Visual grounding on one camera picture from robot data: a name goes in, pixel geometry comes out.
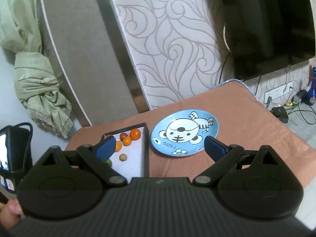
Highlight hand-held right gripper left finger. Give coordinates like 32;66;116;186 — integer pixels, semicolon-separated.
33;134;127;187

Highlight person's left hand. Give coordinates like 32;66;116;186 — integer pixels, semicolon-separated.
0;199;24;229

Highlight green curtain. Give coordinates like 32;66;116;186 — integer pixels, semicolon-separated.
0;0;74;139

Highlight black box with white inside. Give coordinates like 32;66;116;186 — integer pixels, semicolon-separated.
100;122;150;178

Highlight blue cartoon tiger plate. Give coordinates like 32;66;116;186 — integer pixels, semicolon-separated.
150;109;220;156

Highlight white wall socket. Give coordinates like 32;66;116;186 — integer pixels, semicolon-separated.
264;80;293;103

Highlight blue bottle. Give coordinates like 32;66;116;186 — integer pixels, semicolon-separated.
307;67;316;105

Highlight black television cable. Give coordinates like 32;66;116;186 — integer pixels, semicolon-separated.
219;52;231;84

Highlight black television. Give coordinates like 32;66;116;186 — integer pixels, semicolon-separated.
213;0;316;81

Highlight black floor cable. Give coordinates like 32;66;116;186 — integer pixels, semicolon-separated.
291;99;316;125

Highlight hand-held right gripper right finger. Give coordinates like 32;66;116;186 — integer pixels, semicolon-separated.
193;135;288;187

